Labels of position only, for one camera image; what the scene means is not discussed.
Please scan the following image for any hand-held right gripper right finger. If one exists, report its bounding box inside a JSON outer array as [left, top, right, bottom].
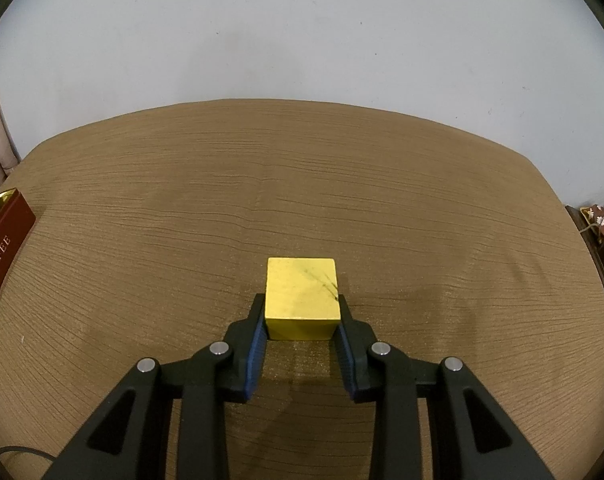
[[334, 294, 557, 480]]

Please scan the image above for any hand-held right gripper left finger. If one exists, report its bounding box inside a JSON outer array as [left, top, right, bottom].
[[42, 294, 270, 480]]

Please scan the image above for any yellow tiger-striped block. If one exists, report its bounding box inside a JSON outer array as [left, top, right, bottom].
[[264, 257, 343, 342]]

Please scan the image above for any red metal tin box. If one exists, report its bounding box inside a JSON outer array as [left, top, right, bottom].
[[0, 187, 37, 351]]

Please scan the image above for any dark wooden furniture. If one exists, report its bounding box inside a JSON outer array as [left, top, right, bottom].
[[564, 204, 604, 326]]

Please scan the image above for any black cable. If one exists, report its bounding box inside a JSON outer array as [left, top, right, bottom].
[[0, 446, 59, 462]]

